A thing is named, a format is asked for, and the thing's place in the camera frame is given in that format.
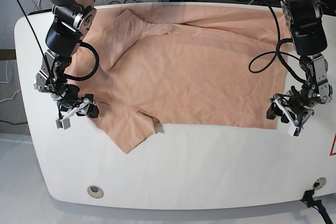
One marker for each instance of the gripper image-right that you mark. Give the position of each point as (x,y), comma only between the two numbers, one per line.
(297,104)

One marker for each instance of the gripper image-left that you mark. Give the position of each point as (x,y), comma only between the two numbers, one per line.
(66,97)

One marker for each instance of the peach pink T-shirt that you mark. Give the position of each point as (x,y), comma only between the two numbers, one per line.
(181,64)

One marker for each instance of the robot arm image-right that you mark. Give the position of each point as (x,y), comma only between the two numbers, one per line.
(304,21)

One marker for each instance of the red triangle warning sticker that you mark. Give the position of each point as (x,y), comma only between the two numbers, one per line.
(333,151)

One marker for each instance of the right silver table grommet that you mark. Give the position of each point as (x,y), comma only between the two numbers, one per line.
(319,183)

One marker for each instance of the silver table grommet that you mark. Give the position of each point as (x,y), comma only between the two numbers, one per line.
(319,183)
(95,192)

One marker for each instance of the left silver table grommet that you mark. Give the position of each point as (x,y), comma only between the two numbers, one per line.
(95,192)

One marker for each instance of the black flat bar table edge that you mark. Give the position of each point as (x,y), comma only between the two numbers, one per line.
(40,12)

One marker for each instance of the white camera bracket image-right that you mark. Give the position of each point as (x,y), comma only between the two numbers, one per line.
(295,125)

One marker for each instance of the white camera bracket image-left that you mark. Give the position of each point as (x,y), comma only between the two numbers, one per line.
(63,120)

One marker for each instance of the black clamp mount with cable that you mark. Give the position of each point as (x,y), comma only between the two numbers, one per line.
(310,202)

